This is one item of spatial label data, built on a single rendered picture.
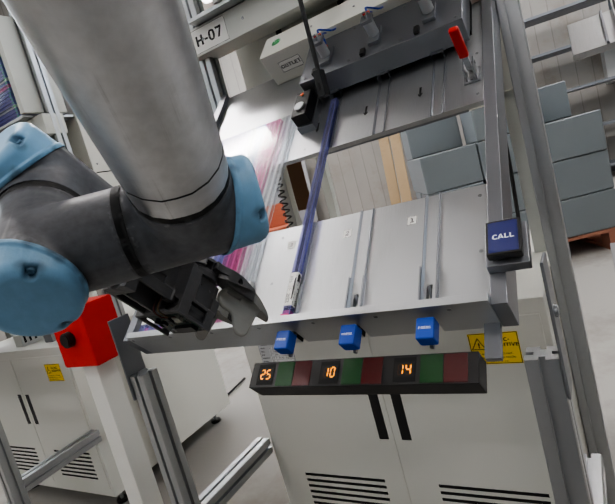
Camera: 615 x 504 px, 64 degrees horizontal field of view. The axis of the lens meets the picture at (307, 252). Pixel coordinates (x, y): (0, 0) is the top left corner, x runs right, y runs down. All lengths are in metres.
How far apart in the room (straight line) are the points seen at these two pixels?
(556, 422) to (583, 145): 3.01
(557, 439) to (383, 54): 0.71
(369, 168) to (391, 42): 7.16
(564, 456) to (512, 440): 0.36
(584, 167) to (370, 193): 5.00
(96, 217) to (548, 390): 0.55
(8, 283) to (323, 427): 0.95
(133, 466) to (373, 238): 0.98
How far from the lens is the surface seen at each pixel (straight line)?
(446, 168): 3.38
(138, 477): 1.50
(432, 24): 1.00
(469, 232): 0.70
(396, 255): 0.72
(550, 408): 0.70
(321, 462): 1.29
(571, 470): 0.73
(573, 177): 3.60
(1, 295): 0.39
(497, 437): 1.09
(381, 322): 0.68
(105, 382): 1.41
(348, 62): 1.04
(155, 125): 0.28
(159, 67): 0.26
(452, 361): 0.63
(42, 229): 0.40
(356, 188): 8.22
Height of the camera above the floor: 0.91
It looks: 7 degrees down
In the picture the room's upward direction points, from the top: 15 degrees counter-clockwise
